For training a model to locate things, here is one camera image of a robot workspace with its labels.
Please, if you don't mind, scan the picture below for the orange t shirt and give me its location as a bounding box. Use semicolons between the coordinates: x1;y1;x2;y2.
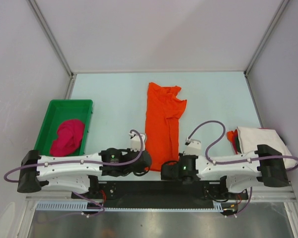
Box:
145;82;187;172

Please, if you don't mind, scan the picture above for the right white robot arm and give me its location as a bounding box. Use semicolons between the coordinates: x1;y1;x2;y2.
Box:
160;141;289;199

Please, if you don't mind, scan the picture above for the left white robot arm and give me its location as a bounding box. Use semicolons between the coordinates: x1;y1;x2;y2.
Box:
17;148;152;198

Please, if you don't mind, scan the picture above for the orange folded shirt in stack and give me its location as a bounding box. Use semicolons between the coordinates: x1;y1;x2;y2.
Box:
226;129;238;151

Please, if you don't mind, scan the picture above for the white folded t shirt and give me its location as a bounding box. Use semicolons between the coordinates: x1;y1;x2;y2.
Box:
237;126;292;156

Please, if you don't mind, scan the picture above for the magenta t shirt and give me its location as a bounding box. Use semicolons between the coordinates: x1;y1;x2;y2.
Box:
50;119;85;157

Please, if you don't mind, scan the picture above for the green plastic bin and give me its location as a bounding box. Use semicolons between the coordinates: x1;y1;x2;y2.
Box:
34;100;93;156

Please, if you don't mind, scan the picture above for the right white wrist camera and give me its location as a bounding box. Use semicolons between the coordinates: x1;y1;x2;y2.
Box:
183;137;202;156

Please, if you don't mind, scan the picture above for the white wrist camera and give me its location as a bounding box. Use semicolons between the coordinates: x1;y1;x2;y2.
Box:
183;137;202;156
129;132;147;152

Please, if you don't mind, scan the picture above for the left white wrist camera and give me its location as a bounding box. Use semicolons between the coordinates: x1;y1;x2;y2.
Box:
129;132;147;152

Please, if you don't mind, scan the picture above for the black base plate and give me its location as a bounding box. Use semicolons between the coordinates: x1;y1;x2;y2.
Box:
82;181;249;209

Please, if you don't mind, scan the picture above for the white cable duct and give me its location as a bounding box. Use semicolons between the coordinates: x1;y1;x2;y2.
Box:
36;201;224;212

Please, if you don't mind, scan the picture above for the aluminium rail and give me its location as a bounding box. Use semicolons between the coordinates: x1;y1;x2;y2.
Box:
25;186;297;202

